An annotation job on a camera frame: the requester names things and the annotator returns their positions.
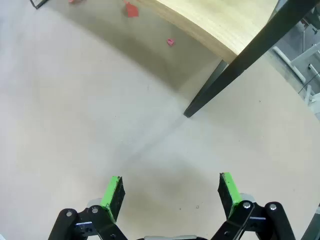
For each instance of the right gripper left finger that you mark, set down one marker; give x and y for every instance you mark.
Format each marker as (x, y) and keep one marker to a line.
(110, 200)

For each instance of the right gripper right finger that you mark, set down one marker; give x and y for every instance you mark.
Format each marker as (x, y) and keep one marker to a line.
(231, 197)

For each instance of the wooden shelf board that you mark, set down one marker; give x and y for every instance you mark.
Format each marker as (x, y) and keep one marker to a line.
(220, 22)

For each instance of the pink paper scrap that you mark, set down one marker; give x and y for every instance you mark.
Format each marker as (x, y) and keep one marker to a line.
(171, 42)

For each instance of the large red paper scrap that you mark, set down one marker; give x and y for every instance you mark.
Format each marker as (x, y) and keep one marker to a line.
(132, 10)

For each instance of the white metal table frame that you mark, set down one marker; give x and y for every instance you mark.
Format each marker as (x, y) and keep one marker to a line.
(301, 58)

